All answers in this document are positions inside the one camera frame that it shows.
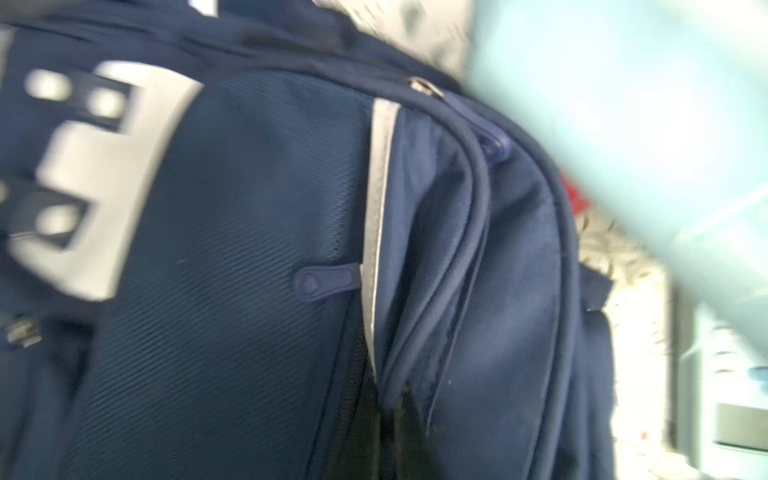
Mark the navy blue student backpack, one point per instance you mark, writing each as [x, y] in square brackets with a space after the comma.
[262, 244]

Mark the light green calculator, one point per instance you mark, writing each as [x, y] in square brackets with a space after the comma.
[720, 397]

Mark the red card box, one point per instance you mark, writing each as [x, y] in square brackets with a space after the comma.
[578, 201]

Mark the light blue pencil pouch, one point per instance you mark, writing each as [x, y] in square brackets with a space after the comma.
[657, 111]

